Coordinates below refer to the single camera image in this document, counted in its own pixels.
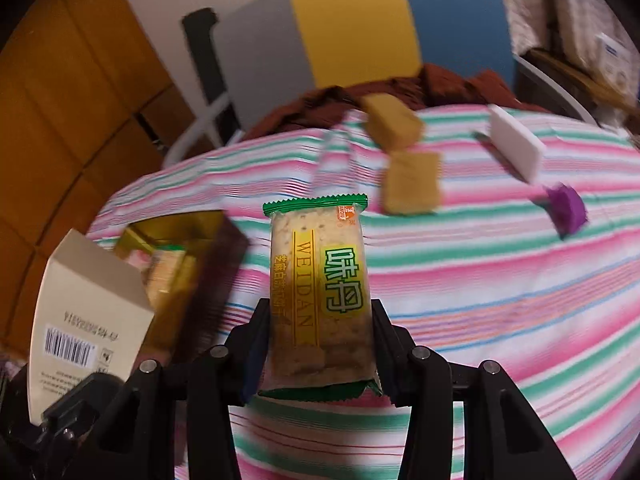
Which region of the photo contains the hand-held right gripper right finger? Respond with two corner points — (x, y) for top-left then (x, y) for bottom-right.
(370, 300), (576, 480)

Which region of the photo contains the dark red cloth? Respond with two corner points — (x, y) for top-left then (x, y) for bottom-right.
(242, 62), (551, 141)

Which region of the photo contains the gold metal tin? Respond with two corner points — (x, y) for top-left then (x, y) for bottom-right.
(112, 210), (251, 361)

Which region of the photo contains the pink green striped tablecloth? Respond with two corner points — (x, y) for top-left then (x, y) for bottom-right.
(85, 105), (640, 480)

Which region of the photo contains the small purple object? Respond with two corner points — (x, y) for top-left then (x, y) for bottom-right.
(532, 185), (587, 238)

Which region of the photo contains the black upright frame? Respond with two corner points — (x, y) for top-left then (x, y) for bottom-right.
(181, 7), (241, 136)

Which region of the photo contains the cream box with green label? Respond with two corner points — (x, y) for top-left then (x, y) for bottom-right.
(27, 228), (156, 426)

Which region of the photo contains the white blue carton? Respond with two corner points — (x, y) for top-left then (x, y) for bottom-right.
(595, 32), (638, 98)

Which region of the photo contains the white rectangular block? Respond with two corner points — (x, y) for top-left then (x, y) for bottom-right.
(472, 105), (548, 183)

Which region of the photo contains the yellow sponge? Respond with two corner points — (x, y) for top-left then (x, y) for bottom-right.
(384, 150), (443, 216)
(360, 92), (426, 151)

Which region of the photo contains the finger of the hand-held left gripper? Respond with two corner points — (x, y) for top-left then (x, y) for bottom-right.
(42, 372), (126, 433)

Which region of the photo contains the green edged cracker packet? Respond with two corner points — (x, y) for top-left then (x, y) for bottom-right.
(262, 194), (393, 402)

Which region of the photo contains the grey yellow blue chair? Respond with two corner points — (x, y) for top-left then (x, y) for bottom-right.
(162, 0), (601, 171)

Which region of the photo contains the patterned white curtain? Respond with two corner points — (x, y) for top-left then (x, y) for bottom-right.
(495, 0), (616, 56)

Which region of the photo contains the wooden wardrobe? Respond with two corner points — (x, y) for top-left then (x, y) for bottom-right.
(0, 0), (201, 361)

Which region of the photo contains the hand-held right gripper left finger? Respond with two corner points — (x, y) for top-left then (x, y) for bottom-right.
(82, 297), (273, 480)

